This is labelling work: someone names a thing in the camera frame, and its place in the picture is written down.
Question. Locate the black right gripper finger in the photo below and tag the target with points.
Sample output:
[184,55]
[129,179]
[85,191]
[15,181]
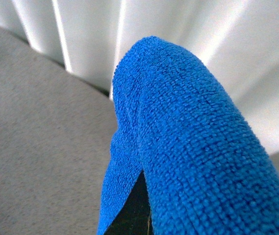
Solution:
[135,216]

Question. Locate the blue microfiber cloth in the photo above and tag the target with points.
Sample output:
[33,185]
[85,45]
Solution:
[205,170]

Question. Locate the white pleated curtain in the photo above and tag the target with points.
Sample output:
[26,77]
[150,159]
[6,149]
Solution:
[237,40]

